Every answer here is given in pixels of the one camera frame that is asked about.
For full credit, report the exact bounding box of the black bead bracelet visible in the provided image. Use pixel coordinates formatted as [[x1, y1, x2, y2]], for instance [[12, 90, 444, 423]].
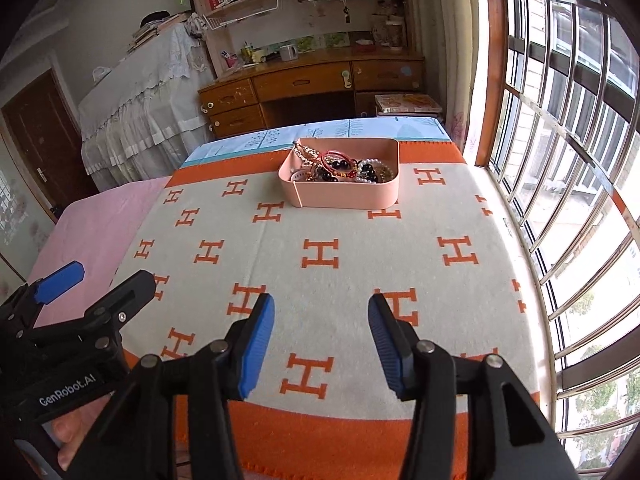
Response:
[[319, 159, 379, 184]]

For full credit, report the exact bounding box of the pink bed sheet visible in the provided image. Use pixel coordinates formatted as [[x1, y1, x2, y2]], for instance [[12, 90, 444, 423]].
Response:
[[25, 175, 174, 332]]

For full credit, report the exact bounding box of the patterned jar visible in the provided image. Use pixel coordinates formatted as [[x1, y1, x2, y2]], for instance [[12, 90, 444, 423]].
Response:
[[384, 15, 406, 54]]

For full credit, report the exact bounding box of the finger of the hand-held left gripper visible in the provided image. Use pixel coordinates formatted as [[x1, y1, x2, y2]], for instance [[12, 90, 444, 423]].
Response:
[[30, 269, 157, 342], [0, 260, 86, 332]]

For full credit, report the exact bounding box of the frosted glass door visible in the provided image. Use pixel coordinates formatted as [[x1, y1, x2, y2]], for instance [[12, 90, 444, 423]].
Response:
[[0, 134, 57, 292]]

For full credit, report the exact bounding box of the stack of picture books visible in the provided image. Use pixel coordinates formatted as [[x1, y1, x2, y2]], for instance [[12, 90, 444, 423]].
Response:
[[374, 93, 444, 117]]

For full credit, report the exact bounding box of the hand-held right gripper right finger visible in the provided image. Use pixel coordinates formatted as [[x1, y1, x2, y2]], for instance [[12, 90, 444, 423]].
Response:
[[367, 292, 577, 480]]

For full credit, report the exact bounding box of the beige curtain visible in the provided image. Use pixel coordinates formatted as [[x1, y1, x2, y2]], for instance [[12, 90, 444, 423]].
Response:
[[402, 0, 497, 154]]

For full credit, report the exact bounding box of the red bead bracelet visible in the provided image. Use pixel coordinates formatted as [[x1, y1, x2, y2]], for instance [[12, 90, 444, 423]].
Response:
[[320, 150, 359, 179]]

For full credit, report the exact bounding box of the white lace cover cloth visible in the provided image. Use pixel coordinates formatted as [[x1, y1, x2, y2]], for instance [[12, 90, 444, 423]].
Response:
[[77, 12, 219, 192]]

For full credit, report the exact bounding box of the pink plastic box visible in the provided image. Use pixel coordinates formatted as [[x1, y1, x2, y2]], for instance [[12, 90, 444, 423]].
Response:
[[278, 137, 401, 210]]

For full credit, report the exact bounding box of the wooden bookshelf hutch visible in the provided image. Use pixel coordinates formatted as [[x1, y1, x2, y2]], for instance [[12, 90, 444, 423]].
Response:
[[185, 0, 426, 80]]

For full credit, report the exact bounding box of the large white pearl bracelet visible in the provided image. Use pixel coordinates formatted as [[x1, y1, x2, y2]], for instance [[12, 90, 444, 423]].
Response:
[[350, 159, 392, 185]]

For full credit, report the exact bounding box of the dark wooden door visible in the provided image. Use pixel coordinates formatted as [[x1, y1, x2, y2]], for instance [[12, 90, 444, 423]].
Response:
[[0, 67, 99, 224]]

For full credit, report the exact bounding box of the black hat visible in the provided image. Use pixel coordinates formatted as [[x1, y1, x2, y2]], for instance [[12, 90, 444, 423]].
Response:
[[139, 9, 172, 29]]

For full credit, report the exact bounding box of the metal window grille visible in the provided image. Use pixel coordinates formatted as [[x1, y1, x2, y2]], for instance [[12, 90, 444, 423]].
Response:
[[472, 0, 640, 480]]

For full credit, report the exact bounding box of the orange patterned blanket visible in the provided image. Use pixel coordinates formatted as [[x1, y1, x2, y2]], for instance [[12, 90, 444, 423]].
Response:
[[106, 139, 544, 480]]

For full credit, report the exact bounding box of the person's left hand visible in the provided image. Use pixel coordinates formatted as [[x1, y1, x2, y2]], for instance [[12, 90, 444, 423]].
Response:
[[50, 394, 117, 469]]

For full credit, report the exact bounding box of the blue printed bed sheet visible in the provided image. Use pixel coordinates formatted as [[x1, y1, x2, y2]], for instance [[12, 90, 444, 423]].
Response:
[[179, 115, 449, 169]]

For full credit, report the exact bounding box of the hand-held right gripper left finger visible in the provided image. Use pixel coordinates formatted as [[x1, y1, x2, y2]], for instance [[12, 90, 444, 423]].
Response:
[[75, 292, 276, 480]]

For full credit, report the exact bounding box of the wooden desk with drawers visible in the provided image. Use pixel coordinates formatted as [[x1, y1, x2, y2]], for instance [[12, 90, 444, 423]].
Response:
[[197, 49, 426, 141]]

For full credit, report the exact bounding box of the stack of books under hat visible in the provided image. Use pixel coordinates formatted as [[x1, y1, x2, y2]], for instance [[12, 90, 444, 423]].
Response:
[[127, 11, 194, 54]]

